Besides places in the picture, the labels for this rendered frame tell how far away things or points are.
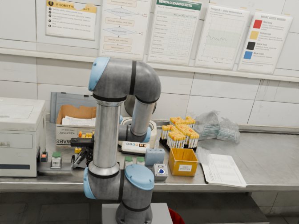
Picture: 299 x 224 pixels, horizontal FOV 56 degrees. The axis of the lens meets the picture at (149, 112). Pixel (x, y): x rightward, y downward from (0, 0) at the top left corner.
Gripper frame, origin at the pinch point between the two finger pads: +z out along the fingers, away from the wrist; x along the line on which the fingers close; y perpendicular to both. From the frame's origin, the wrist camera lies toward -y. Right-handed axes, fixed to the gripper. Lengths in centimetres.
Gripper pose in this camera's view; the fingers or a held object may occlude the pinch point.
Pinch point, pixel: (73, 165)
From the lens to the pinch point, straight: 149.7
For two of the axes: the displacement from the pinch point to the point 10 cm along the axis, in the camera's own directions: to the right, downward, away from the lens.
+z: -6.1, 7.6, 2.3
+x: -1.7, -4.1, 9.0
